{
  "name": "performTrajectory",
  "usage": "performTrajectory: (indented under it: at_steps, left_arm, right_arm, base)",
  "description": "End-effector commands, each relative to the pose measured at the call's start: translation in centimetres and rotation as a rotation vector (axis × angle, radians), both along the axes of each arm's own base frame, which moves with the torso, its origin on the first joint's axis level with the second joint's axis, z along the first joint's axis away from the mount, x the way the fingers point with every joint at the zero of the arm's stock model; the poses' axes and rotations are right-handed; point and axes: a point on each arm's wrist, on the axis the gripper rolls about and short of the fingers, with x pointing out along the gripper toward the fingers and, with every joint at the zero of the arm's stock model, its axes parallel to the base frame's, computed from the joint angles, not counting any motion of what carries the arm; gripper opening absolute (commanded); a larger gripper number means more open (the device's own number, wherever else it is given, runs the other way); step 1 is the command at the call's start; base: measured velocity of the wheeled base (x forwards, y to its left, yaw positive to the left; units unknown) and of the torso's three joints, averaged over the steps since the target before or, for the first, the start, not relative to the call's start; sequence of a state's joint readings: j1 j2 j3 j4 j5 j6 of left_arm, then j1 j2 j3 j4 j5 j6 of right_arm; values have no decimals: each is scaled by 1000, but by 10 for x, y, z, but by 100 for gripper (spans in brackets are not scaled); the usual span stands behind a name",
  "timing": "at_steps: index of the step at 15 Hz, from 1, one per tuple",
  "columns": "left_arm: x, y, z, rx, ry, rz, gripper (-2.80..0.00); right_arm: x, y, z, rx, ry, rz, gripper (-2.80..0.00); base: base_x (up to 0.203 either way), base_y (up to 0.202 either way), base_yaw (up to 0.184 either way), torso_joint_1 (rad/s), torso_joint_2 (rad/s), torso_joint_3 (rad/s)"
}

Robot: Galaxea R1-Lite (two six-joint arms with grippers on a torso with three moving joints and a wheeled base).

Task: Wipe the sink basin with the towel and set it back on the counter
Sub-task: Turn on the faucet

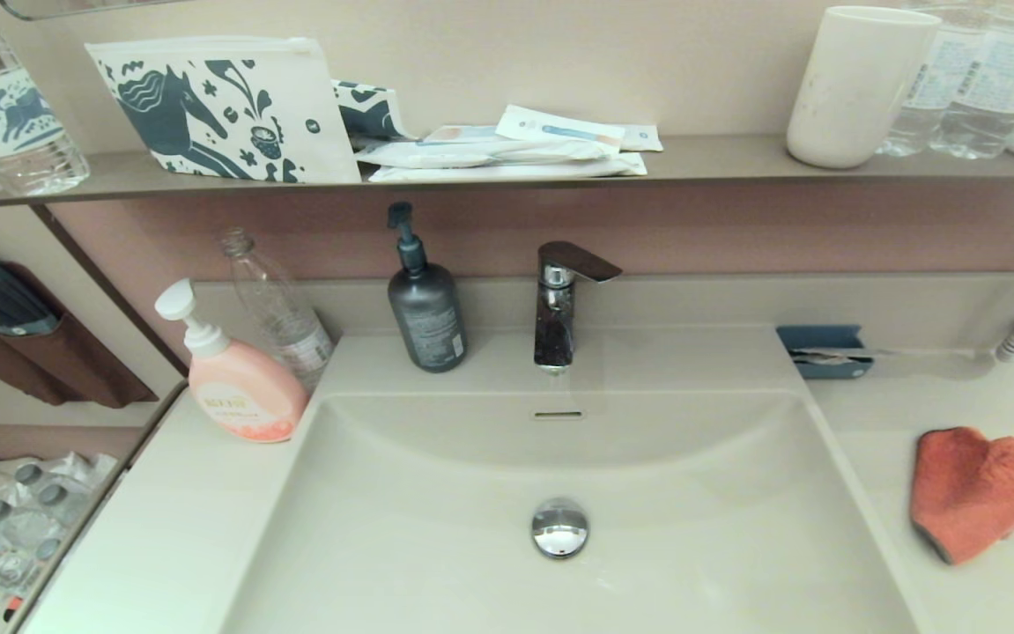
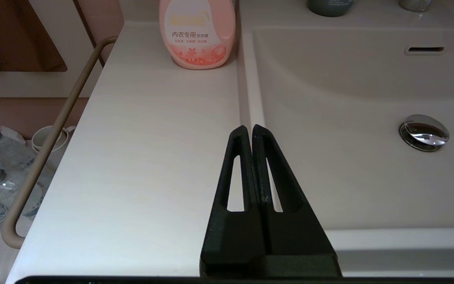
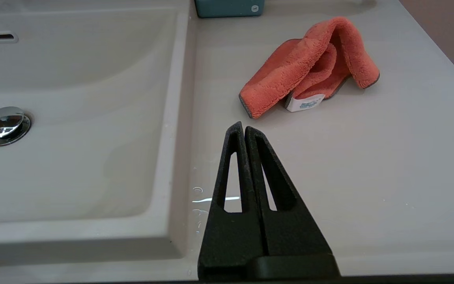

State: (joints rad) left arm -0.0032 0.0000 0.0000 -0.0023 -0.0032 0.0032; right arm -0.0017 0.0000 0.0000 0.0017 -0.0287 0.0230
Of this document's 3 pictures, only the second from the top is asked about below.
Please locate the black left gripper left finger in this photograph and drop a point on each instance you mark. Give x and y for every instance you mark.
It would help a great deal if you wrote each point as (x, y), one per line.
(234, 236)

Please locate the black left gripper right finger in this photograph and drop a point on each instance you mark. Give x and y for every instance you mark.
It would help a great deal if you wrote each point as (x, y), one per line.
(294, 236)

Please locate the white ceramic sink basin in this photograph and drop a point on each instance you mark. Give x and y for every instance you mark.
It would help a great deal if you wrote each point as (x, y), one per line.
(349, 189)

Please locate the chrome faucet body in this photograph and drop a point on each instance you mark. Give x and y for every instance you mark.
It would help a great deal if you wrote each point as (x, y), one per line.
(414, 4)

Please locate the chrome drain stopper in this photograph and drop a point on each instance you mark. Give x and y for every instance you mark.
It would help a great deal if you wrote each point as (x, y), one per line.
(424, 132)

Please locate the pink detergent pump bottle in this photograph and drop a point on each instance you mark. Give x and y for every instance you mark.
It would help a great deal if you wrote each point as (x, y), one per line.
(197, 43)

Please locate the white mug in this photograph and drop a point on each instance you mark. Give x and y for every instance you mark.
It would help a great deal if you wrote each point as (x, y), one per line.
(41, 138)

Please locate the dark grey soap dispenser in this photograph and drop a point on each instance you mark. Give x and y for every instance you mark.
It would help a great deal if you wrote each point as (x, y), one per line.
(329, 7)

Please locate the clear plastic water bottle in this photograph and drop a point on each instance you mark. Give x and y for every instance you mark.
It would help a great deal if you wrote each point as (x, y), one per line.
(2, 152)
(2, 193)

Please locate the beige towel rail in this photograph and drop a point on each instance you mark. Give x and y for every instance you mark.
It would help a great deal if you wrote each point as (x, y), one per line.
(45, 157)

